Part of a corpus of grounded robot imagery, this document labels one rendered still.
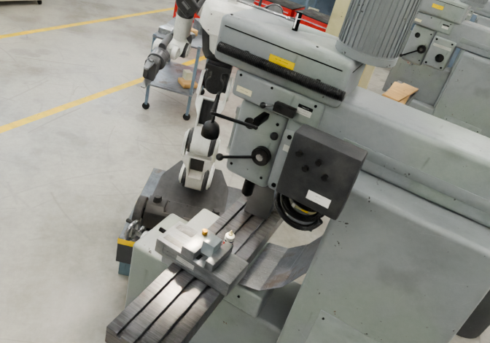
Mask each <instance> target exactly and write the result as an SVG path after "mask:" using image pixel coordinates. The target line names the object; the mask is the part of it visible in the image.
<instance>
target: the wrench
mask: <svg viewBox="0 0 490 343"><path fill-rule="evenodd" d="M236 1H237V2H240V3H242V4H245V5H248V6H250V7H254V8H257V9H260V10H262V11H265V12H269V13H271V14H273V15H277V16H279V17H282V18H285V19H286V20H289V21H292V22H295V18H293V17H290V16H288V17H287V16H286V15H283V14H280V13H277V12H274V11H271V10H269V9H266V8H263V7H259V6H257V5H254V4H251V3H249V2H246V1H242V0H236Z"/></svg>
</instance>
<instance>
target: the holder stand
mask: <svg viewBox="0 0 490 343"><path fill-rule="evenodd" d="M274 192H275V190H273V189H271V188H269V187H268V186H266V187H261V186H259V185H256V184H255V187H254V190H253V193H252V195H251V196H249V197H248V199H247V203H246V206H245V210H244V211H245V212H248V213H250V214H253V215H255V216H258V217H261V218H262V219H265V220H267V219H268V217H269V215H270V213H271V211H272V209H273V208H274V206H275V205H274Z"/></svg>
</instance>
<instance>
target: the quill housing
mask: <svg viewBox="0 0 490 343"><path fill-rule="evenodd" d="M263 112H267V113H269V118H268V120H267V121H265V122H264V123H263V124H261V125H260V126H258V129H257V130H254V129H253V128H250V127H247V126H243V125H241V124H238V123H237V124H236V129H235V132H234V135H233V141H232V144H231V147H230V152H229V155H252V151H253V150H254V149H255V148H256V147H258V146H264V147H267V148H268V149H269V150H270V152H271V160H270V161H269V162H268V163H267V164H266V165H264V166H258V165H257V164H255V163H254V161H253V160H252V159H251V158H228V159H227V169H228V170H229V171H230V172H232V173H234V174H237V175H238V176H240V177H243V178H244V179H246V180H248V181H250V182H253V183H254V184H256V185H259V186H261V187H266V186H268V180H269V177H270V174H271V170H272V168H273V164H274V161H275V159H276V154H277V152H278V149H279V145H280V143H281V138H282V136H283V133H284V130H285V129H286V127H287V123H288V120H289V119H288V118H286V117H283V116H281V115H279V114H276V113H275V112H272V111H270V110H268V109H265V108H264V109H262V108H260V106H258V105H256V104H253V103H252V102H250V101H247V100H245V99H244V100H243V101H242V104H241V108H240V112H239V115H238V120H241V121H243V122H246V123H251V124H252V125H253V120H254V118H255V117H257V116H258V115H260V114H261V113H263ZM273 132H276V133H277V134H278V135H279V138H278V139H277V140H275V141H273V140H272V139H271V138H270V135H271V133H273Z"/></svg>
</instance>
